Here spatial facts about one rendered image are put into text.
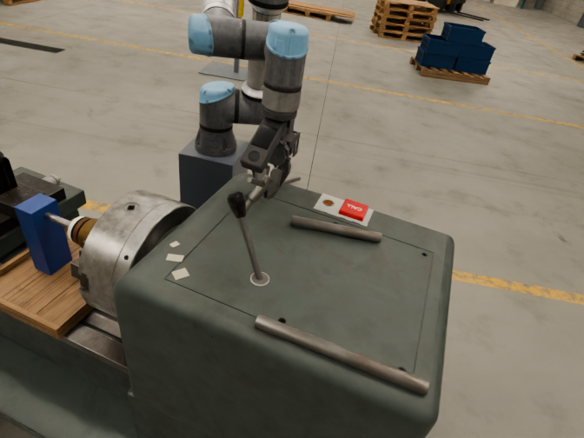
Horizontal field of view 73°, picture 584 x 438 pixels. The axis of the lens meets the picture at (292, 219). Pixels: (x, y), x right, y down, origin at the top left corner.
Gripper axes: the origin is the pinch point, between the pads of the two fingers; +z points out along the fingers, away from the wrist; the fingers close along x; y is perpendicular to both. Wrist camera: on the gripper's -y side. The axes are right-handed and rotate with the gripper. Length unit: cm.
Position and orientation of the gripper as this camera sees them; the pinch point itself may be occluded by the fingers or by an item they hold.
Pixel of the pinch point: (266, 195)
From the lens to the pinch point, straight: 90.4
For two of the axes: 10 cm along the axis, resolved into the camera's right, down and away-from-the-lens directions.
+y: 3.7, -5.2, 7.7
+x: -9.2, -3.2, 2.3
